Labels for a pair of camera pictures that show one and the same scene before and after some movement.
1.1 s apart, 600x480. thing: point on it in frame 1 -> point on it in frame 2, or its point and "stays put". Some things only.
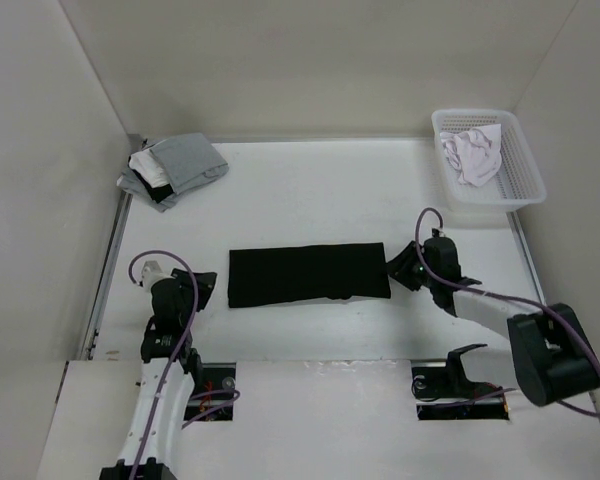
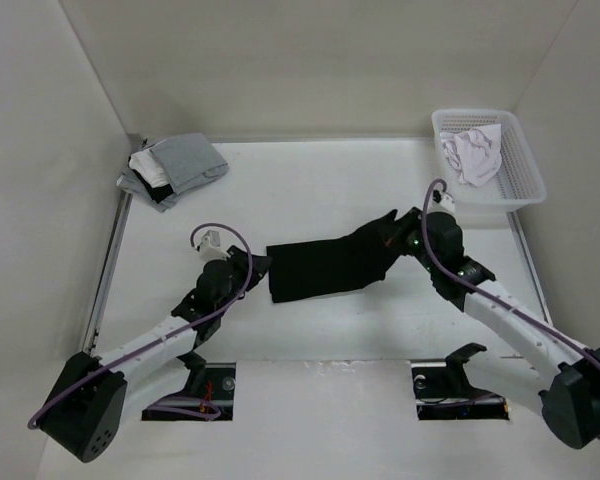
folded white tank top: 146,165 stays put
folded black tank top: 159,193 stays put
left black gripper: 206,282 -> 261,266
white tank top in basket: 476,154 stays put
